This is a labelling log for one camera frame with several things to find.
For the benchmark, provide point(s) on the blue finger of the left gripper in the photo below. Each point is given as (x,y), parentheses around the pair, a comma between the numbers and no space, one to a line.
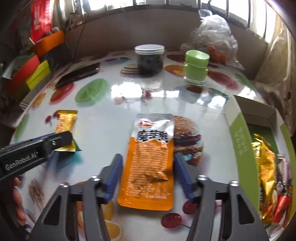
(50,143)
(42,137)

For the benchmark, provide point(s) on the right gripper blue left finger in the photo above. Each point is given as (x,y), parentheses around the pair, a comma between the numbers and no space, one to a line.
(96,191)

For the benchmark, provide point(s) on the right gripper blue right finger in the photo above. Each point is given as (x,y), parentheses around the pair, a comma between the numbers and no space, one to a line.
(200,190)

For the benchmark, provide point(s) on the long yellow snack bar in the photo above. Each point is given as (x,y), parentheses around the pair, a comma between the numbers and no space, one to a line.
(66,119)

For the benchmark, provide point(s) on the orange white snack pouch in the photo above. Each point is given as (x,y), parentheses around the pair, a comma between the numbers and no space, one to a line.
(147,180)

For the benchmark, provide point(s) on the person's left hand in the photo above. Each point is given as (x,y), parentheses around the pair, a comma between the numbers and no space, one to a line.
(20,213)

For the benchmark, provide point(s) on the red storage box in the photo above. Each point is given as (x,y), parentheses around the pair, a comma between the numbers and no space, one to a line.
(27,68)

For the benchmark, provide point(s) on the yellow green storage box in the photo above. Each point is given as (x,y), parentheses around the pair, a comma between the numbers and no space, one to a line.
(38,75)

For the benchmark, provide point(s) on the gold snack stick right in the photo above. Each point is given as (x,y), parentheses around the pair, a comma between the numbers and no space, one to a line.
(266,168)

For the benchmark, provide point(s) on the red snack packet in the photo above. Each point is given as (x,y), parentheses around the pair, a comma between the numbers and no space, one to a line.
(283,207)

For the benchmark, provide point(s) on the pink white snack packet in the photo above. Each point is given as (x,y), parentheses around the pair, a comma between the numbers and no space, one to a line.
(284,169)

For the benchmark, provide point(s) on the green white cardboard box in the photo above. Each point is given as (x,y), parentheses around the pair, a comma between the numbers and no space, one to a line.
(246,117)

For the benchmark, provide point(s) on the orange storage box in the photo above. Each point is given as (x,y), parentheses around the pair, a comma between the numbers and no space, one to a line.
(48,43)

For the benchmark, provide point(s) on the green lidded jar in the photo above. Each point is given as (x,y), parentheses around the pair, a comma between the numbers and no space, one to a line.
(196,67)

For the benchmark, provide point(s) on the red snack bag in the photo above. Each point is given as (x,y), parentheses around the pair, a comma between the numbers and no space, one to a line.
(41,18)

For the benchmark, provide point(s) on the beige curtain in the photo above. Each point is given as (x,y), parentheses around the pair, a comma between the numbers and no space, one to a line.
(275,80)

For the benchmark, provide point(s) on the glass jar white lid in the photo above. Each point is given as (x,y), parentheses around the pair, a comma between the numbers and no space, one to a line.
(150,58)

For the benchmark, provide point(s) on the clear plastic bag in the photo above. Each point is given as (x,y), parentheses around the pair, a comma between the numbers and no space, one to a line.
(214,37)

